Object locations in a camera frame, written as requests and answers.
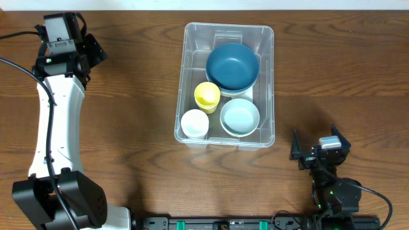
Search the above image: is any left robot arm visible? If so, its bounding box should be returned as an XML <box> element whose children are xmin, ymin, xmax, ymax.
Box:
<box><xmin>12</xmin><ymin>34</ymin><xmax>134</xmax><ymax>229</ymax></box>

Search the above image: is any cream cup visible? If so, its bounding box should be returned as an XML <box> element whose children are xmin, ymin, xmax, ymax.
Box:
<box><xmin>181</xmin><ymin>109</ymin><xmax>210</xmax><ymax>139</ymax></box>

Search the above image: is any white label in container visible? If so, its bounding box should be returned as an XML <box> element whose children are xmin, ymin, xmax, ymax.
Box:
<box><xmin>240</xmin><ymin>88</ymin><xmax>253</xmax><ymax>102</ymax></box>

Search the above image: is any yellow cup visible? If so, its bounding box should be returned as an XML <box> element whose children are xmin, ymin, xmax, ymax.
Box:
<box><xmin>197</xmin><ymin>102</ymin><xmax>218</xmax><ymax>114</ymax></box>
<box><xmin>194</xmin><ymin>82</ymin><xmax>221</xmax><ymax>107</ymax></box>

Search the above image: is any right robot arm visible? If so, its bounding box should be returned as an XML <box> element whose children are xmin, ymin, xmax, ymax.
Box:
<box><xmin>289</xmin><ymin>126</ymin><xmax>362</xmax><ymax>229</ymax></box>

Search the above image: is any blue bowl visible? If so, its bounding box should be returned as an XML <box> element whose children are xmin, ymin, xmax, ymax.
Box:
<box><xmin>206</xmin><ymin>74</ymin><xmax>258</xmax><ymax>94</ymax></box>
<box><xmin>205</xmin><ymin>43</ymin><xmax>260</xmax><ymax>77</ymax></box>

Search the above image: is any yellow bowl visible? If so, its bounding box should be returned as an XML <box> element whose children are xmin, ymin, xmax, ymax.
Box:
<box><xmin>223</xmin><ymin>127</ymin><xmax>256</xmax><ymax>137</ymax></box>

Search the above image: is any cream bowl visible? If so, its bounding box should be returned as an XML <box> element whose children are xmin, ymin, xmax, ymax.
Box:
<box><xmin>220</xmin><ymin>88</ymin><xmax>249</xmax><ymax>97</ymax></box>

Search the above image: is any clear plastic container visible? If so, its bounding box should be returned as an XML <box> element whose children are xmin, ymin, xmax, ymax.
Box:
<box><xmin>174</xmin><ymin>22</ymin><xmax>275</xmax><ymax>151</ymax></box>

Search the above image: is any grey bowl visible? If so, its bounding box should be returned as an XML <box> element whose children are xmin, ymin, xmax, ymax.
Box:
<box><xmin>220</xmin><ymin>98</ymin><xmax>260</xmax><ymax>131</ymax></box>

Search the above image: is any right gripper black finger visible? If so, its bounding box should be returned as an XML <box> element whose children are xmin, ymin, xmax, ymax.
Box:
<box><xmin>331</xmin><ymin>124</ymin><xmax>351</xmax><ymax>150</ymax></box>
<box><xmin>289</xmin><ymin>129</ymin><xmax>302</xmax><ymax>160</ymax></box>

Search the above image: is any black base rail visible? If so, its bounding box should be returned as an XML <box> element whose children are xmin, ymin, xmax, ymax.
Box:
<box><xmin>141</xmin><ymin>215</ymin><xmax>381</xmax><ymax>230</ymax></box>

